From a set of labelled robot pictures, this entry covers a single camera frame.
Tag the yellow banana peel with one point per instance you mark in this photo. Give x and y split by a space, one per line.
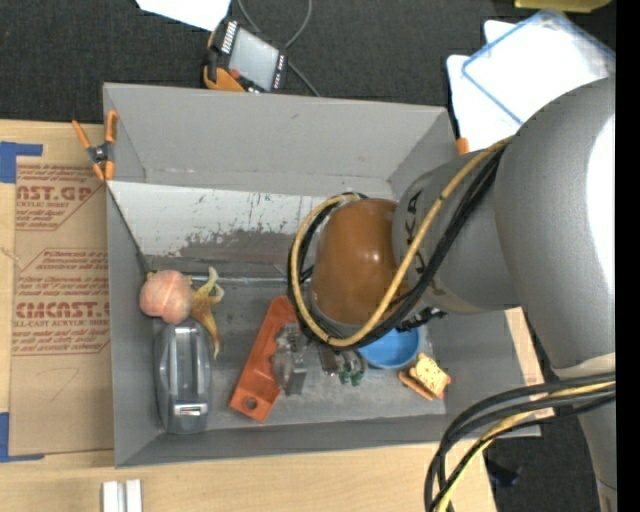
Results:
206 305

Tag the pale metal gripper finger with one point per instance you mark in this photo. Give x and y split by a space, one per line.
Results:
296 382
286 345

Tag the orange flat block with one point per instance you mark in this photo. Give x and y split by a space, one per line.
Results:
260 370

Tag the brown cardboard board red print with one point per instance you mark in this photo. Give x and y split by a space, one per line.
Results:
55 280

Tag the grey metal bin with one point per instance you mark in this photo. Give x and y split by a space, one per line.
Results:
250 140

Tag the blue bowl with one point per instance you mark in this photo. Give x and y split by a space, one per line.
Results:
392 350

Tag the toy toast sandwich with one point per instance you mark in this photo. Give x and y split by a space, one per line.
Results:
427 376

